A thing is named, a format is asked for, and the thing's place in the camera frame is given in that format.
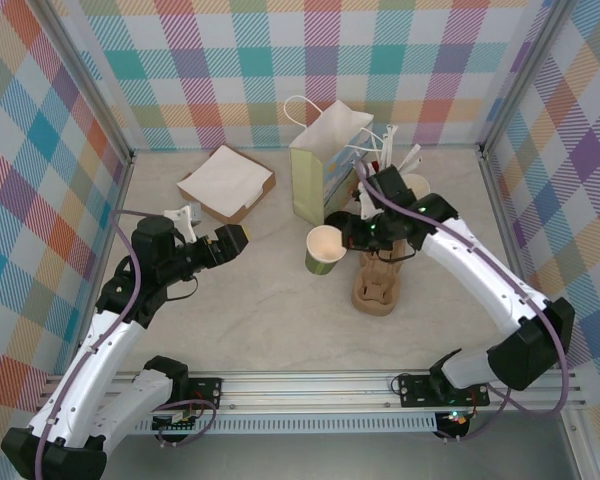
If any white and green paper bag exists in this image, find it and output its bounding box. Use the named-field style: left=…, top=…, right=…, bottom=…
left=284, top=94, right=381, bottom=226

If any thin black cable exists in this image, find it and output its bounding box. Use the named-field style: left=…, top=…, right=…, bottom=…
left=372, top=247, right=416, bottom=265
left=164, top=272, right=200, bottom=304

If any aluminium frame profile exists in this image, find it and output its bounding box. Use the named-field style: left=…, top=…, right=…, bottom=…
left=33, top=0, right=137, bottom=166
left=479, top=0, right=581, bottom=160
left=44, top=149, right=136, bottom=386
left=479, top=149, right=589, bottom=480

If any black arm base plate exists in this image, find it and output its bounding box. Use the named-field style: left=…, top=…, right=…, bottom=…
left=187, top=377, right=225, bottom=409
left=398, top=373, right=491, bottom=407

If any white paper napkin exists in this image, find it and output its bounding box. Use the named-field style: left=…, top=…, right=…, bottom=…
left=189, top=145, right=271, bottom=209

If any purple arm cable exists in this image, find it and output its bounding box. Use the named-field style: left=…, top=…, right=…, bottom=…
left=355, top=158, right=570, bottom=444
left=32, top=208, right=219, bottom=474

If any paper cup with beige inside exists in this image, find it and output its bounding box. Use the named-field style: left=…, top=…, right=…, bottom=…
left=402, top=173, right=431, bottom=201

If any slotted grey cable duct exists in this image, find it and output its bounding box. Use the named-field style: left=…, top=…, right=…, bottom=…
left=132, top=417, right=439, bottom=435

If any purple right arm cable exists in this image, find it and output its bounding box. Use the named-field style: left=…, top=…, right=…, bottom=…
left=355, top=158, right=570, bottom=444

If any green paper coffee cup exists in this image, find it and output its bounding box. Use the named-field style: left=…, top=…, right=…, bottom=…
left=305, top=224, right=349, bottom=276

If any grey metal panel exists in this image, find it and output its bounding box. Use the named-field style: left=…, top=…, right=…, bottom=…
left=44, top=432, right=581, bottom=480

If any small circuit board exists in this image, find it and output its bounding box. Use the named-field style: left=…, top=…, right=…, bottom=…
left=152, top=409, right=201, bottom=432
left=439, top=409, right=470, bottom=429

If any aluminium mounting rail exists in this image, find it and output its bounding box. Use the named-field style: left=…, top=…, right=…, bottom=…
left=42, top=370, right=581, bottom=412

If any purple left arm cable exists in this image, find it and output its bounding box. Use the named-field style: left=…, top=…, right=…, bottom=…
left=32, top=208, right=219, bottom=474

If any brown cardboard napkin tray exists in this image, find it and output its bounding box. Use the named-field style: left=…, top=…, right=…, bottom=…
left=176, top=144, right=276, bottom=225

